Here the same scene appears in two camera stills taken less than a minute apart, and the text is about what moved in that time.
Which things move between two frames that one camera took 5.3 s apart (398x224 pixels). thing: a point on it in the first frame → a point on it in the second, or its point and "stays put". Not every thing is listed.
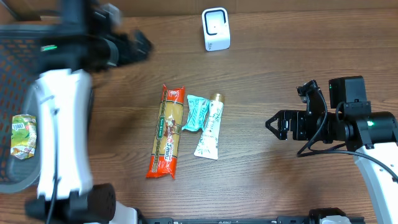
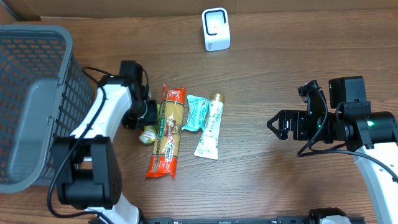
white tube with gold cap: (208, 144) stays put
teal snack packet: (197, 109) stays put
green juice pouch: (23, 135) → (149, 134)
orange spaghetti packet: (168, 134) stays put
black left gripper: (131, 50) → (150, 109)
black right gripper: (290, 124) stays put
